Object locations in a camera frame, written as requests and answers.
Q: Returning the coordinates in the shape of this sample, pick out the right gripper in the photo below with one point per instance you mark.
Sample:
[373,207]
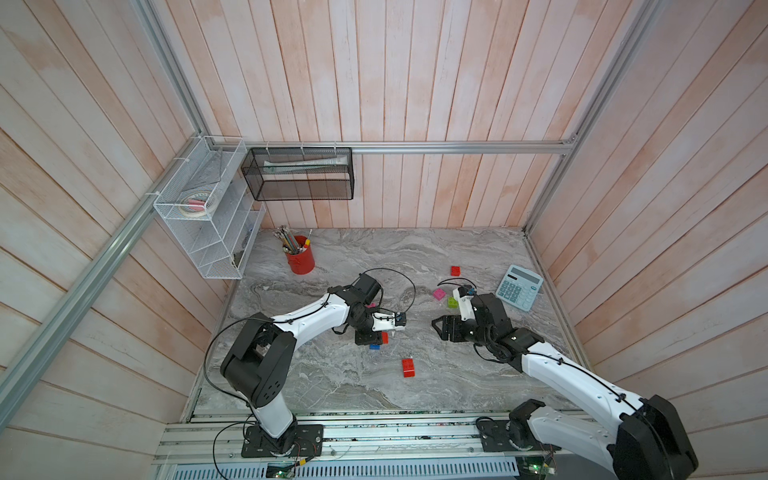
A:
[456,322]

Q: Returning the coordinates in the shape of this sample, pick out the red pen cup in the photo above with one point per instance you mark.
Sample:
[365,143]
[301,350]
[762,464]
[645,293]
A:
[302,262]

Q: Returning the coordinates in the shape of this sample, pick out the white wire shelf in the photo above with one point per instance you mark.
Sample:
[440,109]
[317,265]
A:
[219,245]

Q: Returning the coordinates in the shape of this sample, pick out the grey calculator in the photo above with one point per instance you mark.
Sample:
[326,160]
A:
[519,287]

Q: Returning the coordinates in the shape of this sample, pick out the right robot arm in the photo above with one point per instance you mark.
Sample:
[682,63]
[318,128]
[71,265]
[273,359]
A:
[631,436]

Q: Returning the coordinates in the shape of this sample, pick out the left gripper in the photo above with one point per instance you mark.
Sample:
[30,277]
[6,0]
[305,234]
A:
[372,337]

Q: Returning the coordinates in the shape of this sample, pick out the black mesh basket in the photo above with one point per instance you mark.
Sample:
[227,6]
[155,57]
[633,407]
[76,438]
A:
[299,173]

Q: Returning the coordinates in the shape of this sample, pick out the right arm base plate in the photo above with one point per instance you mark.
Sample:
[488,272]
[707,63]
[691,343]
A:
[508,435]

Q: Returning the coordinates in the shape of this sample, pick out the pens in cup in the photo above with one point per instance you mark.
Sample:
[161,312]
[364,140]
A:
[291,244]

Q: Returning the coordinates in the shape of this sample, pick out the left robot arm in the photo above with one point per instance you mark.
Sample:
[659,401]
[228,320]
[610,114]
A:
[258,362]

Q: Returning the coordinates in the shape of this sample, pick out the long red lego brick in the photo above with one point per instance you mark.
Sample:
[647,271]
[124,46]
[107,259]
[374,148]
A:
[408,368]

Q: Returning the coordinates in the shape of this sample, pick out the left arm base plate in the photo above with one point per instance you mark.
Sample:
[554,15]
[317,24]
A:
[298,441]

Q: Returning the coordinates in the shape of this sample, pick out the tape roll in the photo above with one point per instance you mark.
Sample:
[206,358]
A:
[198,204]

